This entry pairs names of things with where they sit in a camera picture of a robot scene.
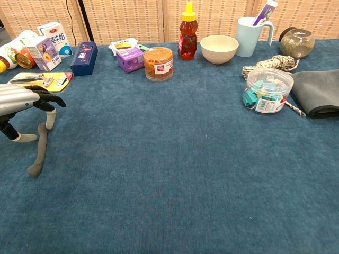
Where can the cream bowl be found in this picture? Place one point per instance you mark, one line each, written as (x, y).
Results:
(218, 53)

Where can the light blue mug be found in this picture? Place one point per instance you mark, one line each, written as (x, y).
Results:
(246, 39)

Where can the clear jar of rubber bands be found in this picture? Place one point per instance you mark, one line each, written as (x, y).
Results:
(159, 66)

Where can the white bottle yellow cap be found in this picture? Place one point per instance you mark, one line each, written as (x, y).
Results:
(10, 49)

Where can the grey folded cloth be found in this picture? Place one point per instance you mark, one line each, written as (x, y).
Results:
(317, 90)

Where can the blue carpet table cover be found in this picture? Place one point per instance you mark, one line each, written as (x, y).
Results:
(169, 158)

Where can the small purple box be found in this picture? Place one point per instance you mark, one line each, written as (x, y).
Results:
(129, 61)

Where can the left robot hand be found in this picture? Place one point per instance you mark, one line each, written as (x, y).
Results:
(16, 98)

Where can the white blue milk carton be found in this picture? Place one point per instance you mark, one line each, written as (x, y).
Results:
(57, 37)

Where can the purple yogurt carton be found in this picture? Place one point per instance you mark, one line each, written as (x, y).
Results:
(46, 54)

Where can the dark blue box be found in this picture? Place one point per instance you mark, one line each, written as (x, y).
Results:
(83, 59)

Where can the grey clay snake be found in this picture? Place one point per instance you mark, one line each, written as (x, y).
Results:
(42, 150)

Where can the purple white toothpaste tube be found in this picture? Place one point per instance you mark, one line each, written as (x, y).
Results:
(265, 13)

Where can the round glass spice jar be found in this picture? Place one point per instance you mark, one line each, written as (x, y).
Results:
(296, 45)

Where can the razor in yellow package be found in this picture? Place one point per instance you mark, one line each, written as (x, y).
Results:
(59, 82)

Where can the bear honey bottle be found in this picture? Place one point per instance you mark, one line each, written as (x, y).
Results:
(187, 39)

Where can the bamboo folding screen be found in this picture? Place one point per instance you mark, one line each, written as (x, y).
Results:
(127, 18)

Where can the white snack packet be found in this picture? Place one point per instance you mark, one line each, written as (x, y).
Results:
(124, 43)

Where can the red can gold lid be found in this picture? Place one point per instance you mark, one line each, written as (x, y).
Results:
(23, 60)

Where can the clear jar of binder clips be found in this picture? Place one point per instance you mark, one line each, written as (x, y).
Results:
(267, 90)

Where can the black tripod stand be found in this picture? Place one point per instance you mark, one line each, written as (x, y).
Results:
(85, 19)

